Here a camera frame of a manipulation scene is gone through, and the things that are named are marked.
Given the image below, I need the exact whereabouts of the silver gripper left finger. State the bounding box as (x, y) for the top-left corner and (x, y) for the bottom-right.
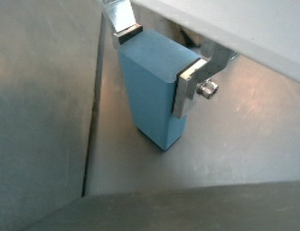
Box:
(101, 0), (143, 48)

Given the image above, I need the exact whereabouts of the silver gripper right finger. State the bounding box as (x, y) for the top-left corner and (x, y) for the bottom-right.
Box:
(172, 39), (232, 118)

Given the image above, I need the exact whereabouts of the blue rectangular block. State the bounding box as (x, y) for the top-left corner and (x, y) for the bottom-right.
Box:
(119, 30), (198, 150)

